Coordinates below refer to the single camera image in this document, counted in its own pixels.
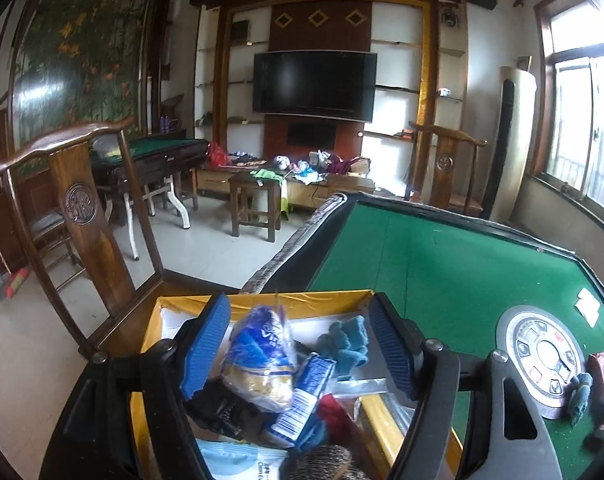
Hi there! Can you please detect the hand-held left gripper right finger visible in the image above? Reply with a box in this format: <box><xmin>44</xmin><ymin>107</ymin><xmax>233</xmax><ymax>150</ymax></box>
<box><xmin>368</xmin><ymin>292</ymin><xmax>565</xmax><ymax>480</ymax></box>

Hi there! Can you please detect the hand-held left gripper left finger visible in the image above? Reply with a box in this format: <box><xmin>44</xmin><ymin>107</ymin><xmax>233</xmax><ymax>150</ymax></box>
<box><xmin>52</xmin><ymin>292</ymin><xmax>233</xmax><ymax>480</ymax></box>

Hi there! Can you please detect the blue knit sock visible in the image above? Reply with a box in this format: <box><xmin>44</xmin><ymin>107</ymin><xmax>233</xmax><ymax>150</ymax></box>
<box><xmin>314</xmin><ymin>315</ymin><xmax>370</xmax><ymax>380</ymax></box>
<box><xmin>567</xmin><ymin>372</ymin><xmax>595</xmax><ymax>428</ymax></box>

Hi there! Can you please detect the blue floral tissue packet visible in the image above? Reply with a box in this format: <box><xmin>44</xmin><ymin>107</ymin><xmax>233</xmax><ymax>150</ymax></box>
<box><xmin>221</xmin><ymin>305</ymin><xmax>300</xmax><ymax>413</ymax></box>

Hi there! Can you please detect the yellow box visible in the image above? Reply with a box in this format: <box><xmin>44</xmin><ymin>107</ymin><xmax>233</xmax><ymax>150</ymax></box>
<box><xmin>127</xmin><ymin>289</ymin><xmax>465</xmax><ymax>480</ymax></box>

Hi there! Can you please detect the white blue-banded tissue packet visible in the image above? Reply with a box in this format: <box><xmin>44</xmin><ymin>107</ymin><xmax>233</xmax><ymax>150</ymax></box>
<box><xmin>262</xmin><ymin>352</ymin><xmax>339</xmax><ymax>448</ymax></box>

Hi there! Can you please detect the light blue wipes packet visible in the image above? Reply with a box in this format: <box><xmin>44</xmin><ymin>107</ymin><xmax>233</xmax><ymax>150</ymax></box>
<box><xmin>196</xmin><ymin>439</ymin><xmax>289</xmax><ymax>480</ymax></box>

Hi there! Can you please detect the grey woolly item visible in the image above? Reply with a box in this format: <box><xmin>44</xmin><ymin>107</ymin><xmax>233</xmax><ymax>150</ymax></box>
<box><xmin>286</xmin><ymin>444</ymin><xmax>383</xmax><ymax>480</ymax></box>

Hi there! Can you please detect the clear plastic packet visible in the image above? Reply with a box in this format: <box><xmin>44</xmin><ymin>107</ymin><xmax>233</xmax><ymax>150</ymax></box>
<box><xmin>332</xmin><ymin>375</ymin><xmax>388</xmax><ymax>396</ymax></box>

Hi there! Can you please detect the wooden stool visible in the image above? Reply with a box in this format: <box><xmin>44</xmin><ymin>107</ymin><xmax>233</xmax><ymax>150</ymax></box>
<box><xmin>228</xmin><ymin>172</ymin><xmax>283</xmax><ymax>243</ymax></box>

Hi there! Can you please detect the round table centre disc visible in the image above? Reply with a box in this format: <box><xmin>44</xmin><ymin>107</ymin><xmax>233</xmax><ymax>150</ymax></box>
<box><xmin>495</xmin><ymin>305</ymin><xmax>590</xmax><ymax>420</ymax></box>

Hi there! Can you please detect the low wooden television cabinet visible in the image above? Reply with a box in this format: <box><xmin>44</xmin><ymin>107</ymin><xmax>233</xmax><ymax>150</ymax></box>
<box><xmin>194</xmin><ymin>157</ymin><xmax>378</xmax><ymax>213</ymax></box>

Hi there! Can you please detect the carved wooden chair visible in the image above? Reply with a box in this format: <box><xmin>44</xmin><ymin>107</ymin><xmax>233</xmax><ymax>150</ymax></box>
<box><xmin>0</xmin><ymin>116</ymin><xmax>243</xmax><ymax>361</ymax></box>
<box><xmin>404</xmin><ymin>121</ymin><xmax>489</xmax><ymax>218</ymax></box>

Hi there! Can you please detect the maroon bag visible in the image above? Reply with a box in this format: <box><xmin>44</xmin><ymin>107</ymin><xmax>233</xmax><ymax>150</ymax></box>
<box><xmin>327</xmin><ymin>156</ymin><xmax>372</xmax><ymax>177</ymax></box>

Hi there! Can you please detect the red plastic bag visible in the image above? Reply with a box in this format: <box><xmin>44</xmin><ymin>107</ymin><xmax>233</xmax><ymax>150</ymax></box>
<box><xmin>208</xmin><ymin>141</ymin><xmax>230</xmax><ymax>168</ymax></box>

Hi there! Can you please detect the white paper sheet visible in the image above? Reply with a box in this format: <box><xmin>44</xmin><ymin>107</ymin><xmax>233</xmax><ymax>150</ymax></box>
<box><xmin>574</xmin><ymin>289</ymin><xmax>603</xmax><ymax>325</ymax></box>

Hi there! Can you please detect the floor-standing air conditioner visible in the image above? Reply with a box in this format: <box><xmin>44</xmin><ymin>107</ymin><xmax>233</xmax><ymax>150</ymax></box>
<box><xmin>482</xmin><ymin>66</ymin><xmax>539</xmax><ymax>223</ymax></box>

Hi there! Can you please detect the black television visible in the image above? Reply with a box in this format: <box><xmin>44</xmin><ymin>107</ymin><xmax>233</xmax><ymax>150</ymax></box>
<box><xmin>253</xmin><ymin>50</ymin><xmax>378</xmax><ymax>123</ymax></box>

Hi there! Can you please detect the window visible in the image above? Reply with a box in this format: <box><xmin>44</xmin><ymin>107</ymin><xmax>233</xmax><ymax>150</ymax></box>
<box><xmin>529</xmin><ymin>0</ymin><xmax>604</xmax><ymax>226</ymax></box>

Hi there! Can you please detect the small black wall panel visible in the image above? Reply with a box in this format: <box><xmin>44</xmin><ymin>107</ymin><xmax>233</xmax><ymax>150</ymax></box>
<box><xmin>287</xmin><ymin>121</ymin><xmax>339</xmax><ymax>148</ymax></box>

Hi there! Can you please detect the floral wall painting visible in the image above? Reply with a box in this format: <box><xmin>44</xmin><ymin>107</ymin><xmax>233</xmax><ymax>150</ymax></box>
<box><xmin>9</xmin><ymin>0</ymin><xmax>158</xmax><ymax>161</ymax></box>

